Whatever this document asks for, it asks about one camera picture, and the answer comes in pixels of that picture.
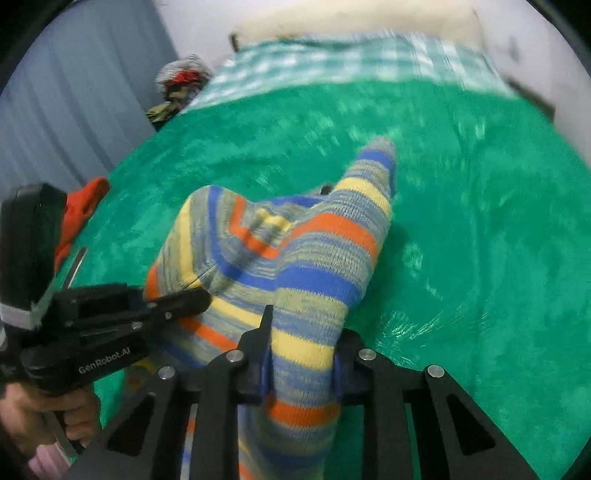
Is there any dark wooden nightstand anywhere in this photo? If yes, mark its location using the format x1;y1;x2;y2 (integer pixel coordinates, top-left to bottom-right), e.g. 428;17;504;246
505;76;557;121

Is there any person's pink pants leg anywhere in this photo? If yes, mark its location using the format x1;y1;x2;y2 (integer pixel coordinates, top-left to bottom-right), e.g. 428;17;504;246
28;443;79;480

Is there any green patterned blanket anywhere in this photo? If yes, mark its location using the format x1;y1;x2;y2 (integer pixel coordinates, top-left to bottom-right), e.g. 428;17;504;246
55;76;591;480

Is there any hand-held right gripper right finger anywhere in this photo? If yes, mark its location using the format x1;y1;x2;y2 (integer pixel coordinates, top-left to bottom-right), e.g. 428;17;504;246
333;329;541;480

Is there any grey curtain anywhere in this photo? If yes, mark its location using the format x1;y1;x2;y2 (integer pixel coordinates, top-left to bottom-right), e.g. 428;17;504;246
0;0;178;195

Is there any cream pillow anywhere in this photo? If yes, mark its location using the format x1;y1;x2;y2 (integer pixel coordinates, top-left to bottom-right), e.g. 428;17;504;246
231;0;485;47

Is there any person's left hand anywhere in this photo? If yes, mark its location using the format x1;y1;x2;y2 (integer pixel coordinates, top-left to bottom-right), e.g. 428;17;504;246
0;383;101;455

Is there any green checked bed sheet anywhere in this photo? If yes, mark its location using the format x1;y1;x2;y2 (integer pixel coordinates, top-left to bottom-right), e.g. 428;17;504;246
182;30;518;114

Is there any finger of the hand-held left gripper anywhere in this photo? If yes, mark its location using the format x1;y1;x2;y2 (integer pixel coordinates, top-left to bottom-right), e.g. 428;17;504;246
143;288;213;330

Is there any dark flat bar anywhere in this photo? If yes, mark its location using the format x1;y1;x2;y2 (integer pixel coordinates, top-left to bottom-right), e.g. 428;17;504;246
68;247;88;288

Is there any striped knit sweater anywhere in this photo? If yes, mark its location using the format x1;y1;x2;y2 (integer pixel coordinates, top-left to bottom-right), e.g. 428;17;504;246
143;136;398;480

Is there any orange folded garment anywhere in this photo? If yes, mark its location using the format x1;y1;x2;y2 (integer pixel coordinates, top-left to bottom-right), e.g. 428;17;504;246
54;178;112;273

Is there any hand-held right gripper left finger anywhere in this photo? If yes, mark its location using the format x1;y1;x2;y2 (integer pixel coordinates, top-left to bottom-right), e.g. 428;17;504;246
65;305;274;480

